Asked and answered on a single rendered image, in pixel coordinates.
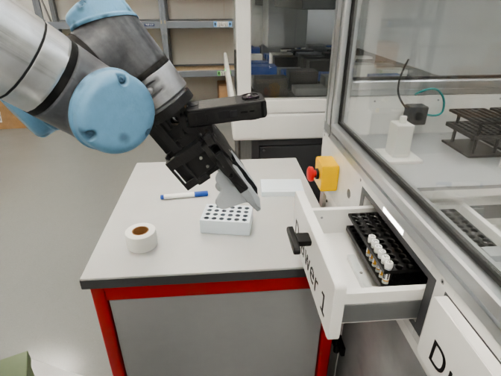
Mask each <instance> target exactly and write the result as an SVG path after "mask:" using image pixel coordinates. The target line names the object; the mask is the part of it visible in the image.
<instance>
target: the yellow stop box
mask: <svg viewBox="0 0 501 376"><path fill-rule="evenodd" d="M315 170H316V172H317V175H316V178H314V180H315V182H316V184H317V185H318V188H319V190H320V191H322V192H324V191H336V190H337V185H338V173H339V165H338V164H337V162H336V161H335V160H334V158H333V157H332V156H320V157H316V159H315Z"/></svg>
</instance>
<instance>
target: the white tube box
mask: <svg viewBox="0 0 501 376"><path fill-rule="evenodd" d="M252 221H253V207H252V206H246V205H236V206H234V207H230V208H227V209H220V208H219V207H217V205H216V204H207V205H206V207H205V208H204V211H203V213H202V216H201V218H200V229H201V233H205V234H229V235H242V236H250V233H251V225H252Z"/></svg>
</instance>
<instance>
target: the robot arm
mask: <svg viewBox="0 0 501 376"><path fill-rule="evenodd" d="M66 23H67V25H68V26H69V27H70V31H71V33H70V34H69V35H68V36H65V35H64V34H62V33H61V32H59V31H58V30H57V29H56V28H54V27H53V26H51V25H50V24H48V23H47V22H46V21H44V20H43V19H41V18H40V17H38V15H36V14H35V13H33V12H32V11H30V10H29V9H27V8H26V7H25V6H23V5H22V4H20V3H19V2H18V1H16V0H0V101H1V102H2V103H3V104H4V105H5V106H6V107H7V109H8V110H9V111H10V112H11V113H12V114H13V115H14V116H15V117H16V118H17V119H19V120H20V121H21V122H22V123H23V124H24V125H25V126H26V127H27V128H28V129H29V130H30V131H31V132H33V133H34V134H35V135H37V136H38V137H47V136H48V135H50V134H52V133H53V132H55V131H57V130H62V131H64V132H66V133H68V134H70V135H72V136H73V137H75V138H76V139H77V140H78V141H79V142H80V143H82V144H83V145H85V146H86V147H88V148H92V149H96V150H98V151H102V152H104V153H108V154H121V153H125V152H127V151H130V150H133V149H134V148H136V147H137V146H138V145H140V144H141V143H142V142H143V141H144V140H145V139H146V137H147V136H148V135H149V134H150V135H151V137H152V138H153V139H154V140H155V141H156V143H157V144H158V145H159V146H160V148H161V149H162V150H163V151H164V152H165V153H166V157H165V159H166V166H167V167H168V168H169V169H170V171H171V172H172V173H173V174H174V176H175V177H176V178H177V179H178V180H179V181H180V182H181V183H182V185H184V187H185V188H186V189H187V190H190V189H191V188H193V187H194V186H196V185H197V184H199V185H201V184H202V183H204V182H205V181H207V180H209V179H210V175H211V174H212V173H213V172H215V171H217V170H218V172H217V173H216V175H215V180H216V184H215V188H216V189H217V190H218V191H219V192H220V193H219V194H218V196H217V198H216V200H215V203H216V205H217V207H219V208H220V209H227V208H230V207H234V206H236V205H239V204H243V203H249V204H250V205H251V206H252V207H253V208H254V209H255V210H256V211H260V210H261V205H260V197H259V196H258V190H257V186H256V184H255V183H254V181H253V179H252V177H251V176H250V174H249V173H248V171H247V169H246V168H245V167H244V165H243V163H242V162H241V160H240V159H239V158H238V156H237V155H236V153H235V151H234V150H233V149H232V148H231V146H230V144H229V143H228V141H227V139H226V138H225V136H224V135H223V133H222V132H220V130H219V129H218V128H217V127H216V125H214V124H219V123H225V122H236V121H242V120H255V119H260V118H265V117H266V116H267V104H266V100H265V98H264V96H263V94H262V93H245V94H242V95H236V96H230V97H223V98H213V99H207V100H200V101H190V100H191V99H192V97H193V94H192V92H191V91H190V90H189V88H188V87H186V82H185V81H184V79H183V78H182V77H181V75H180V74H179V72H178V71H177V70H176V69H175V67H174V66H173V64H172V63H171V61H170V60H168V58H167V57H166V56H165V54H164V53H163V51H162V50H161V48H160V47H159V46H158V45H157V43H156V42H155V41H154V39H153V38H152V36H151V35H150V34H149V33H148V31H147V30H146V28H145V27H144V25H143V24H142V23H141V22H140V21H139V17H138V16H137V14H136V13H134V12H133V10H132V9H131V8H130V6H129V5H128V4H127V2H126V1H125V0H80V1H79V2H77V3H76V4H75V5H74V6H73V7H72V8H71V9H70V10H69V12H68V13H67V14H66ZM185 87H186V88H185ZM185 105H186V108H185V107H184V106H185ZM173 117H175V119H176V120H175V119H173ZM172 157H174V158H173V159H171V158H172ZM175 170H176V172H177V173H178V174H179V175H180V176H179V175H178V174H177V173H176V172H175ZM180 177H181V178H182V179H184V181H185V182H186V183H185V182H184V181H183V180H182V179H181V178H180Z"/></svg>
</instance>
